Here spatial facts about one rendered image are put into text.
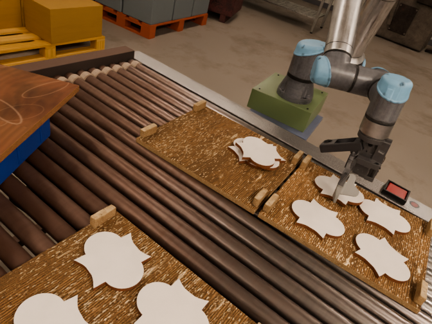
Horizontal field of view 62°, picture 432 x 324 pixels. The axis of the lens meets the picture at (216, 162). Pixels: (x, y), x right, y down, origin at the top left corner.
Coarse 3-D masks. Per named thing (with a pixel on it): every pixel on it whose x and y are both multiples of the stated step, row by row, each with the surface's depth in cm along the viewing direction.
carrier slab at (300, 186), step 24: (312, 168) 113; (288, 192) 100; (312, 192) 103; (264, 216) 90; (288, 216) 92; (336, 216) 97; (360, 216) 99; (408, 216) 104; (312, 240) 87; (336, 240) 89; (408, 240) 96; (336, 264) 85; (360, 264) 84; (408, 264) 88; (384, 288) 80; (408, 288) 82
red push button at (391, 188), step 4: (388, 184) 117; (392, 184) 118; (388, 188) 115; (392, 188) 116; (396, 188) 116; (400, 188) 117; (392, 192) 114; (396, 192) 114; (400, 192) 115; (404, 192) 116; (400, 196) 113; (404, 196) 114
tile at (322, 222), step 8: (312, 200) 98; (296, 208) 94; (304, 208) 95; (312, 208) 95; (320, 208) 96; (296, 216) 92; (304, 216) 92; (312, 216) 93; (320, 216) 94; (328, 216) 94; (296, 224) 90; (304, 224) 90; (312, 224) 90; (320, 224) 91; (328, 224) 92; (336, 224) 92; (312, 232) 89; (320, 232) 89; (328, 232) 89; (336, 232) 90; (344, 232) 91
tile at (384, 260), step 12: (360, 240) 89; (372, 240) 90; (384, 240) 92; (360, 252) 86; (372, 252) 87; (384, 252) 88; (396, 252) 89; (372, 264) 84; (384, 264) 85; (396, 264) 86; (384, 276) 83; (396, 276) 82; (408, 276) 83
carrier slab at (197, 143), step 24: (192, 120) 120; (216, 120) 124; (144, 144) 104; (168, 144) 106; (192, 144) 109; (216, 144) 112; (192, 168) 99; (216, 168) 102; (240, 168) 104; (288, 168) 110; (240, 192) 96
